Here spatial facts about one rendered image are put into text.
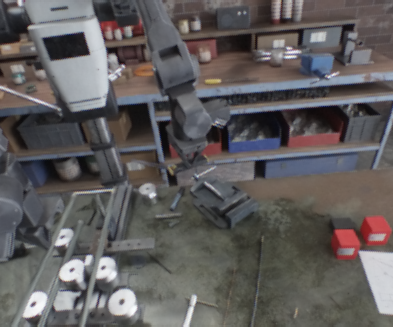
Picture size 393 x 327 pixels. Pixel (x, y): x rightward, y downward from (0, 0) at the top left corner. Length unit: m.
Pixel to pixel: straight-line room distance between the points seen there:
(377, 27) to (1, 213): 2.83
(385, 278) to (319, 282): 0.14
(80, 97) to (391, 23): 2.49
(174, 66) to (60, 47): 0.67
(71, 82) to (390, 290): 1.14
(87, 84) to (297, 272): 0.95
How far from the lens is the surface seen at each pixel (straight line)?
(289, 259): 0.75
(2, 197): 0.44
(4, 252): 0.51
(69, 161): 2.38
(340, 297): 0.72
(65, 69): 1.19
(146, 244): 0.73
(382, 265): 0.80
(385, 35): 3.00
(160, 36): 0.58
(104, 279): 0.66
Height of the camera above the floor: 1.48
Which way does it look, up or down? 36 degrees down
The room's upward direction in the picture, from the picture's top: 6 degrees counter-clockwise
